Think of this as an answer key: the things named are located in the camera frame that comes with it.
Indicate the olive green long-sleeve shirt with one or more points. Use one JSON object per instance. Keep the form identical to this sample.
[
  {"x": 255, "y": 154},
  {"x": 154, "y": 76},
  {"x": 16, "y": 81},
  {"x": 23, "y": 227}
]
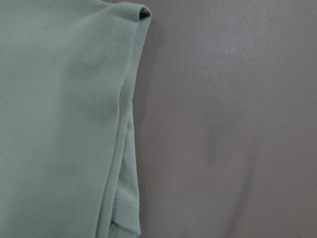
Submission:
[{"x": 67, "y": 149}]

